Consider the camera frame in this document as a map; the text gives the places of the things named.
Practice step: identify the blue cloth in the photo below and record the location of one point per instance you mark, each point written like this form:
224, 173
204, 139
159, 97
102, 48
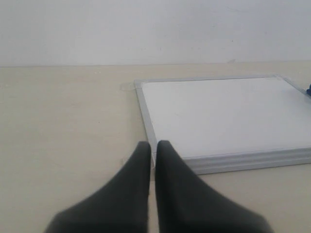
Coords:
308, 91

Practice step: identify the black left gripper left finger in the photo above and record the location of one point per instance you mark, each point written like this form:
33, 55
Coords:
120, 206

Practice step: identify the clear tape far left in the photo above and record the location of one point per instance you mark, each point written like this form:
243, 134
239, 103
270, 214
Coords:
127, 86

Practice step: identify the white board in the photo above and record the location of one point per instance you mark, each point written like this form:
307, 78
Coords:
230, 123

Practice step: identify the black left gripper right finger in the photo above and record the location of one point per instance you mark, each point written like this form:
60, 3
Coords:
186, 204

